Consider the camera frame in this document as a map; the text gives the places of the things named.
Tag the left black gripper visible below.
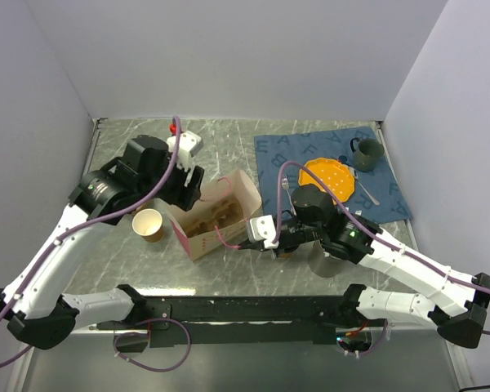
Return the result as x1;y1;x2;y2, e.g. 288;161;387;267
138;150;204;211

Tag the pink cream paper gift bag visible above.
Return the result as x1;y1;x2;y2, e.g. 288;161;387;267
165;169;261;261

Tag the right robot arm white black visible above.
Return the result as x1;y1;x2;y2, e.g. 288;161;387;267
239;185;490;349

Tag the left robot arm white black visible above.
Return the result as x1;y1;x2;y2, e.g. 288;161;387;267
0;131;204;350

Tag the silver fork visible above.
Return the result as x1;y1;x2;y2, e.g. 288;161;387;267
281;175;296;215

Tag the grey cylindrical straw holder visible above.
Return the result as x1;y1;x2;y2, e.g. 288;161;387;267
307;241;347;278

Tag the orange dotted plate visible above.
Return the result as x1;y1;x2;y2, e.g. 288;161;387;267
305;158;355;203

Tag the silver spoon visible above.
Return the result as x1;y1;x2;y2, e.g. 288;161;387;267
338;155;381;206

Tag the blue lettered cloth placemat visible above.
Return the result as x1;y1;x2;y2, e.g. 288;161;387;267
254;127;412;243

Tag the dark green mug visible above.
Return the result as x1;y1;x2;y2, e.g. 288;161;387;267
350;137;385;172

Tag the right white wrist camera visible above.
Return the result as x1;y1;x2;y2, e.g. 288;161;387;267
246;215;278;250

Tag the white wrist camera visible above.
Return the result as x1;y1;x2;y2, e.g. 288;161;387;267
176;131;203;172
246;215;278;250

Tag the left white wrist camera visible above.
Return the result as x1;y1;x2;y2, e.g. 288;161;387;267
176;131;203;172

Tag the black mounting base rail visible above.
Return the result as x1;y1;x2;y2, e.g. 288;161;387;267
96;283;393;348

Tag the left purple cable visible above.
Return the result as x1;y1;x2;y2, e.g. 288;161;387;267
0;116;184;368

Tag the purple cable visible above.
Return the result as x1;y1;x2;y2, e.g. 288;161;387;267
0;116;184;368
274;161;490;336

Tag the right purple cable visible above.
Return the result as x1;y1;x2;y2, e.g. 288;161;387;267
274;161;490;336

